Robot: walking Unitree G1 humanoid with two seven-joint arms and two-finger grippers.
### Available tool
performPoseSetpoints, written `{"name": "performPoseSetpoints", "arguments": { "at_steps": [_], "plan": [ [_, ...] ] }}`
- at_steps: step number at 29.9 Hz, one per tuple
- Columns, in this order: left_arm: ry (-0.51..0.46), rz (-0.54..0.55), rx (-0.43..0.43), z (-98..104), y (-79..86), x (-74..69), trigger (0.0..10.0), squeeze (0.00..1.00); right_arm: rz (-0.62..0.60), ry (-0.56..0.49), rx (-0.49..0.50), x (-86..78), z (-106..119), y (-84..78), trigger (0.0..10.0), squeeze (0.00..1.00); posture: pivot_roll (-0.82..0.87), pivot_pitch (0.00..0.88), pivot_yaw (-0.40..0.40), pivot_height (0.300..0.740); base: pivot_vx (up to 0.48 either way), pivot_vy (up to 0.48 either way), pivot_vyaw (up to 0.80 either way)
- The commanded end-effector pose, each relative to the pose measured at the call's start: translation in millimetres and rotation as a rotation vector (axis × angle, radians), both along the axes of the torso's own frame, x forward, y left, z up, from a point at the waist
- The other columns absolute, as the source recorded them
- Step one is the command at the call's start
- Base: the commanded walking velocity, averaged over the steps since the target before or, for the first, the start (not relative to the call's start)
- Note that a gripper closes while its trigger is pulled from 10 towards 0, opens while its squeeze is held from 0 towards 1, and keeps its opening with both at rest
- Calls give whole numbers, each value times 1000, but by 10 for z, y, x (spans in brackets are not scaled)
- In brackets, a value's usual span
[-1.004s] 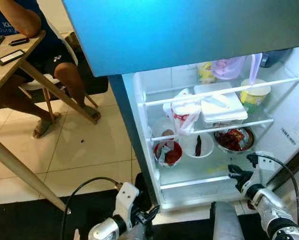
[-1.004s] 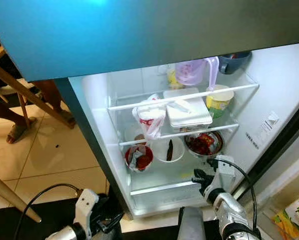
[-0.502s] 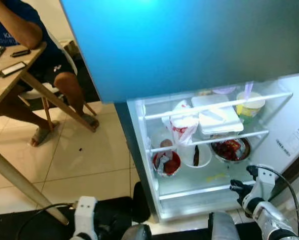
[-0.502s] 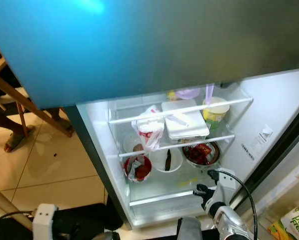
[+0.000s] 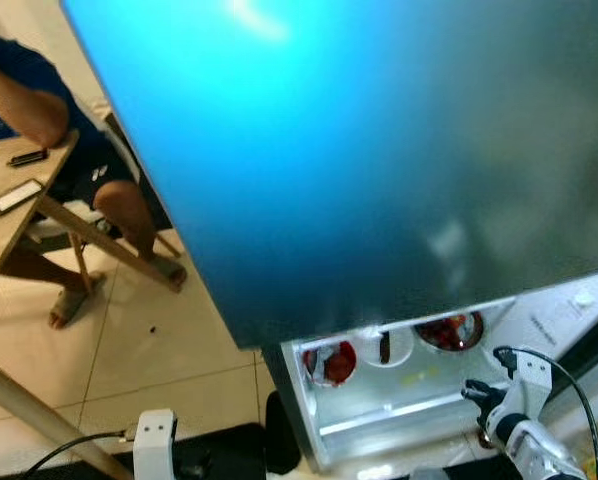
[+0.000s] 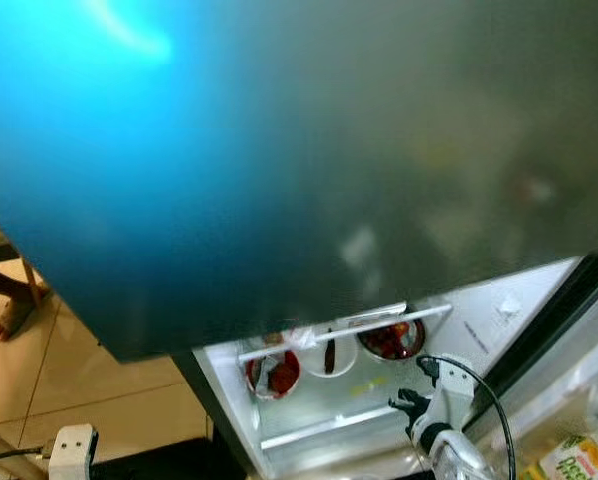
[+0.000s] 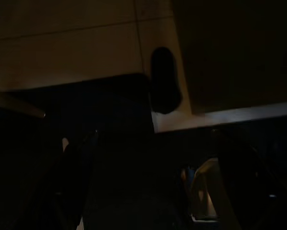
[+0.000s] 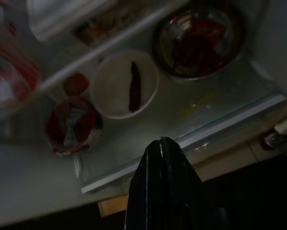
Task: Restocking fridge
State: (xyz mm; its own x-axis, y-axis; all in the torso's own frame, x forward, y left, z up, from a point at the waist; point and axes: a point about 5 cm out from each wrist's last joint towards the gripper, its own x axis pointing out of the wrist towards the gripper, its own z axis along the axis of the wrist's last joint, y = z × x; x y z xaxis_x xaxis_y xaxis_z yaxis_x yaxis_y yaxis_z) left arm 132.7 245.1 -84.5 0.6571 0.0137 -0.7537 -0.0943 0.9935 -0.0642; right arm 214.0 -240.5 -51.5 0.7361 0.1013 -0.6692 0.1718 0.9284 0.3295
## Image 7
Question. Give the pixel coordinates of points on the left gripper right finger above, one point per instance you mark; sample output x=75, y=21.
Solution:
x=254, y=196

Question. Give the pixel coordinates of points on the blue grey fridge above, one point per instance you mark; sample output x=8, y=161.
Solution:
x=230, y=60

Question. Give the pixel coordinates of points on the white fridge base plate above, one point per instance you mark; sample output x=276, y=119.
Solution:
x=172, y=122

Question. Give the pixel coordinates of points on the black oval object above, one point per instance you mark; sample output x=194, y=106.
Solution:
x=166, y=81

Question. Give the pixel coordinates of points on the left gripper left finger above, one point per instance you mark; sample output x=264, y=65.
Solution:
x=71, y=191

